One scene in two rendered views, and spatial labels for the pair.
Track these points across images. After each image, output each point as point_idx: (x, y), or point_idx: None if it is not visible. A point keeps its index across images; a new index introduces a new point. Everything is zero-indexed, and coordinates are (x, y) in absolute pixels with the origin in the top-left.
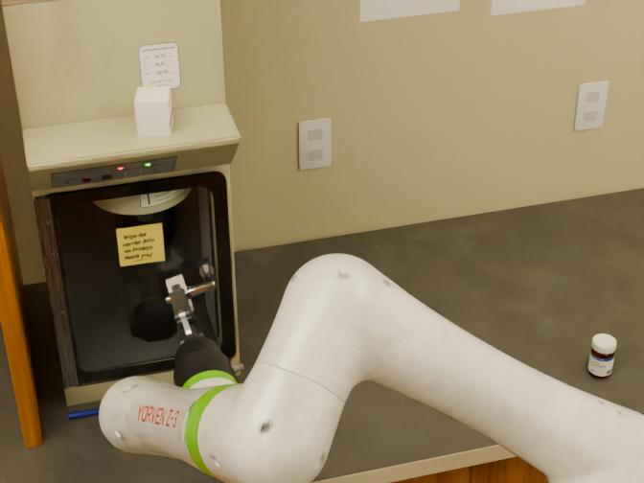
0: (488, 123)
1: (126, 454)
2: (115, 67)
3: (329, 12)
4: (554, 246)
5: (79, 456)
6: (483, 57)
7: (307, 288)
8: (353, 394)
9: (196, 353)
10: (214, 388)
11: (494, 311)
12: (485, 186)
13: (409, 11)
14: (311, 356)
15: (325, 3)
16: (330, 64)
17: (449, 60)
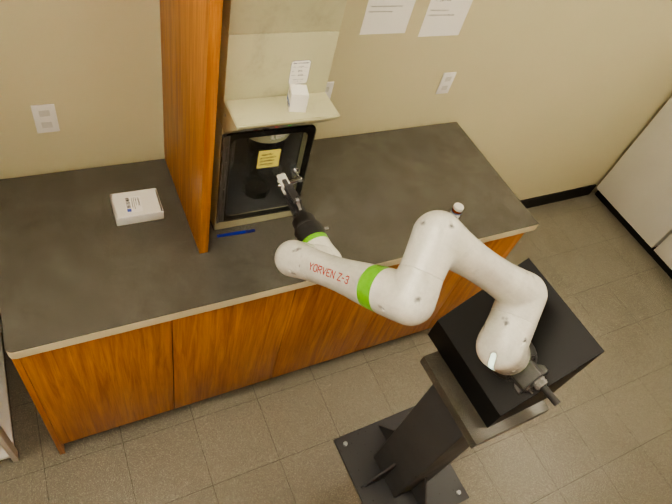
0: (401, 88)
1: (251, 257)
2: (278, 71)
3: (346, 28)
4: (423, 151)
5: (227, 258)
6: (408, 57)
7: (434, 231)
8: (349, 226)
9: (309, 222)
10: (370, 268)
11: (403, 185)
12: (392, 117)
13: (383, 31)
14: (437, 265)
15: (345, 23)
16: (340, 55)
17: (393, 57)
